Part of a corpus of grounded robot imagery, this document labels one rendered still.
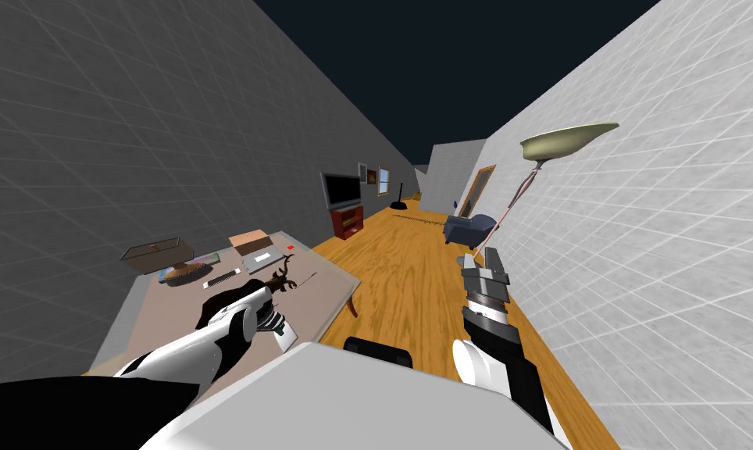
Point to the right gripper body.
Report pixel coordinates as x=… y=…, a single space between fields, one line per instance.
x=486 y=284

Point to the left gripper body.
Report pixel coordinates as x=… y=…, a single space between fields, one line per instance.
x=285 y=334

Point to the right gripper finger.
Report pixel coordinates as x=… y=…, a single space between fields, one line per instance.
x=467 y=262
x=493 y=259

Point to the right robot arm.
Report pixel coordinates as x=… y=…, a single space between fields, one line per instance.
x=508 y=356

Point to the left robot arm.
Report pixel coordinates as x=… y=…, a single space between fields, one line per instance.
x=183 y=353

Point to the blue armchair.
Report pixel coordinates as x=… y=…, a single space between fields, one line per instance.
x=467 y=228

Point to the brown antler statue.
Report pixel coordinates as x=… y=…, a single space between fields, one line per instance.
x=281 y=278

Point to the dark pencil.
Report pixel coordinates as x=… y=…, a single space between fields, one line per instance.
x=306 y=280

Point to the dark brown rounded object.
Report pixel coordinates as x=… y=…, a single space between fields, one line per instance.
x=217 y=303

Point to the grey laptop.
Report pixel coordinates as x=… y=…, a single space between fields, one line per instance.
x=263 y=259

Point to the black floor stand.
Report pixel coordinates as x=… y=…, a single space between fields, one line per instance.
x=398 y=204

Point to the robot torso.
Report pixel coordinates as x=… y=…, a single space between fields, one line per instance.
x=351 y=406

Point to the cardboard box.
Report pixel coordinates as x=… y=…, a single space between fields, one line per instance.
x=250 y=241

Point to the brown round stand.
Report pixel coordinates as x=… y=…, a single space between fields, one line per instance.
x=188 y=274

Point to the window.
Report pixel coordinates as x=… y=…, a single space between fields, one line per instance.
x=383 y=180

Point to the beige table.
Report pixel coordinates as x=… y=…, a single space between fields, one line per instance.
x=164 y=319

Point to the red television stand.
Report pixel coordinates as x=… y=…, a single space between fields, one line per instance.
x=348 y=222

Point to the brown framed picture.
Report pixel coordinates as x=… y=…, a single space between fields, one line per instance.
x=372 y=176

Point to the floor lamp with cream shade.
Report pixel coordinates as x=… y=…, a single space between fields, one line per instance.
x=561 y=142

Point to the grey framed picture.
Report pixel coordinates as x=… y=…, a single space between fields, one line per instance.
x=363 y=173

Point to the black television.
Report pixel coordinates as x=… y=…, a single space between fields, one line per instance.
x=343 y=190

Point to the glass box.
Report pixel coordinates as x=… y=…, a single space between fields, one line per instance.
x=158 y=253

